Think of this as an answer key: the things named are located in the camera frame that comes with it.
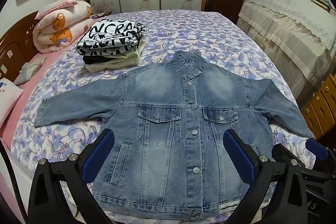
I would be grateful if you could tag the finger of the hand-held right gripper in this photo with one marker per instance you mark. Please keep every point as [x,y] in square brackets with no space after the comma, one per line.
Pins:
[316,148]
[282,151]

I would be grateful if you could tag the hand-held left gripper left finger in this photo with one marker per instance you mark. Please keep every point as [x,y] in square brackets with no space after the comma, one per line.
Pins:
[99,155]

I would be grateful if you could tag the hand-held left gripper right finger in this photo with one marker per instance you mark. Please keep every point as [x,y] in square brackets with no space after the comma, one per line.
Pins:
[241,158]

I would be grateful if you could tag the blue jeans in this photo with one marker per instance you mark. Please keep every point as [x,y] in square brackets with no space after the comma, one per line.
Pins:
[168,108]

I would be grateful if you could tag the wooden drawer cabinet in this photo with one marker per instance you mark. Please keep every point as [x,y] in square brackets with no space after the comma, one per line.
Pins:
[323,108]

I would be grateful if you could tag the cream folded garment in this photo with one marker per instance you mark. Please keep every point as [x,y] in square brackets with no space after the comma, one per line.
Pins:
[115,66]

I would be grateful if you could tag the pink bedsheet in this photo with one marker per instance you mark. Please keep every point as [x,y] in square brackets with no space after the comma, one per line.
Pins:
[23,103]

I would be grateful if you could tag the black folded garment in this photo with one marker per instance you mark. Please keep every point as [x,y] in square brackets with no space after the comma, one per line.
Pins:
[97,59]

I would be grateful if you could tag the light green folded garment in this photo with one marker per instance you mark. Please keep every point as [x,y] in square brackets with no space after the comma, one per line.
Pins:
[126,56]

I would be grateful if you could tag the white embroidered pillow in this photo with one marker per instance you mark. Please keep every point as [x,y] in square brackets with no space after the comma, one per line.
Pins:
[9,98]

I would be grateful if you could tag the grey cloth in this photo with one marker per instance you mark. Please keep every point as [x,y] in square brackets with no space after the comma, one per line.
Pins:
[29,69]

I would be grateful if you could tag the cream pleated furniture cover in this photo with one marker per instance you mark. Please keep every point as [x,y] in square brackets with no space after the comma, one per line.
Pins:
[275,37]

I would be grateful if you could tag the black white letter print garment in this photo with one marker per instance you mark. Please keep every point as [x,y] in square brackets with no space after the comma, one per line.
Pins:
[110,37]

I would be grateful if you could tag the pink bear print quilt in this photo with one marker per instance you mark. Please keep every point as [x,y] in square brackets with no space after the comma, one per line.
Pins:
[65,27]

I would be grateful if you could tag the purple cat print blanket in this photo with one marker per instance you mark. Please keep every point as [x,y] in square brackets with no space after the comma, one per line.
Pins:
[197,29]

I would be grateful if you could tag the wooden headboard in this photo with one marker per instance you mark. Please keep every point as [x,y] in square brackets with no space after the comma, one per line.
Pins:
[15,45]

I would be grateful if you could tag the small dark device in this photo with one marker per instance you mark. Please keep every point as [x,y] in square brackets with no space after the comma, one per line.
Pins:
[98,16]

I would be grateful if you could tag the white lace cover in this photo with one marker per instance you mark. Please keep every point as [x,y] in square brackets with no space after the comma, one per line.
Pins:
[288,3]

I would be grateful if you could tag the stack of books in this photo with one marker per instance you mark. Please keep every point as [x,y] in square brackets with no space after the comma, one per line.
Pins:
[320,1]

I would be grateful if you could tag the pink ruffled pillow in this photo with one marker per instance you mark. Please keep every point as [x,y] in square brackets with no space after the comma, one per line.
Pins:
[52,7]

